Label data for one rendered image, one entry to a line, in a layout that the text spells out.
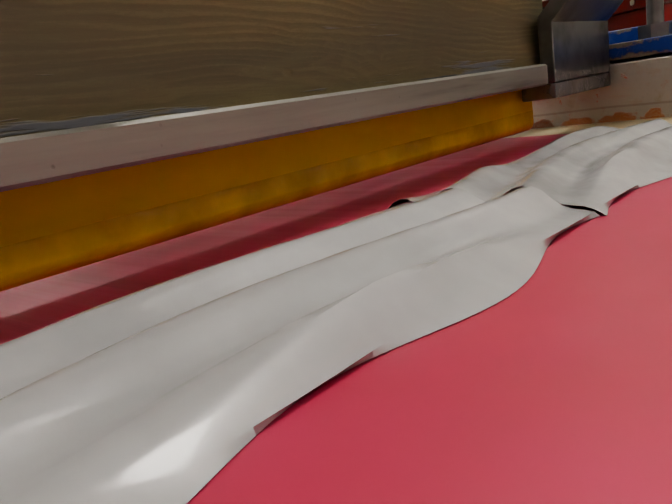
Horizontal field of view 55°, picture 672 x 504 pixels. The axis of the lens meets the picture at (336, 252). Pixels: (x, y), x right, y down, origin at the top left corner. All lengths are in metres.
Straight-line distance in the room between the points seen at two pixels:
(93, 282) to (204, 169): 0.05
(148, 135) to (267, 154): 0.06
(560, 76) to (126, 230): 0.25
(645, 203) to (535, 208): 0.03
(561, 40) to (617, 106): 0.08
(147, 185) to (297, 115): 0.05
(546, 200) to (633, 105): 0.26
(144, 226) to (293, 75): 0.07
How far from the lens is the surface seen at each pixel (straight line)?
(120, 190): 0.18
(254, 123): 0.18
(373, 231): 0.16
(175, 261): 0.19
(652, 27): 0.44
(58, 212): 0.17
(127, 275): 0.18
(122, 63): 0.17
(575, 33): 0.39
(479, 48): 0.31
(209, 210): 0.20
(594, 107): 0.44
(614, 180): 0.20
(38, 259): 0.17
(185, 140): 0.16
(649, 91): 0.43
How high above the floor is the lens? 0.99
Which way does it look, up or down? 13 degrees down
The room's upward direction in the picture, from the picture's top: 9 degrees counter-clockwise
